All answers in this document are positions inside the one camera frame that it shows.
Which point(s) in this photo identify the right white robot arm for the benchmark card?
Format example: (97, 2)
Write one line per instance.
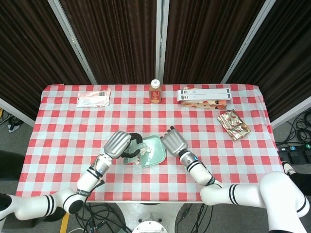
(201, 173)

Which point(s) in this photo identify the green hand broom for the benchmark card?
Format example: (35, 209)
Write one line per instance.
(132, 161)

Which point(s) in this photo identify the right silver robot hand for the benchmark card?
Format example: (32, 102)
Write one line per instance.
(175, 142)

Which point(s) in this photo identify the brown corrugated partition panel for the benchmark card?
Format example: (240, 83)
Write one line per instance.
(29, 48)
(209, 41)
(116, 41)
(284, 53)

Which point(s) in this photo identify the red white checkered tablecloth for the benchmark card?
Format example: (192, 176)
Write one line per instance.
(150, 184)

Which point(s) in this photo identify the black shoe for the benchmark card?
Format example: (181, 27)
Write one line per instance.
(54, 217)

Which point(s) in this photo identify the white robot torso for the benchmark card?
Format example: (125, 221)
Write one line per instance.
(149, 216)

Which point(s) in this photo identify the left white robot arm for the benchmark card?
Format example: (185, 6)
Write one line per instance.
(87, 179)

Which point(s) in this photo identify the black power strip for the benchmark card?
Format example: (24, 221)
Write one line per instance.
(294, 147)

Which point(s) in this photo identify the white and red box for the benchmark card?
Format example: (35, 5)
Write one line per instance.
(206, 104)

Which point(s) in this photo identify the long white flat box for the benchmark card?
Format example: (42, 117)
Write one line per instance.
(206, 91)
(206, 97)

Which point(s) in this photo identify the brown bottle white cap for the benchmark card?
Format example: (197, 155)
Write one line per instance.
(155, 93)

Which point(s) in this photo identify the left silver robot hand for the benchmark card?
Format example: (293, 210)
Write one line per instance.
(116, 144)

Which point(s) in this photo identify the aluminium partition post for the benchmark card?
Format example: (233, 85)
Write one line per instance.
(247, 42)
(73, 42)
(162, 41)

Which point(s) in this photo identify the white black sneaker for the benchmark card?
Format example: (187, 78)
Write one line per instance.
(288, 167)

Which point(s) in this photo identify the green dustpan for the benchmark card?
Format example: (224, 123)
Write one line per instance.
(156, 151)

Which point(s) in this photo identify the gold foil snack packet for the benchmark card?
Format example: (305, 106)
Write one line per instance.
(234, 125)

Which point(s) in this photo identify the white pink pouch package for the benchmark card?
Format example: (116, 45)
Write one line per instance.
(93, 99)

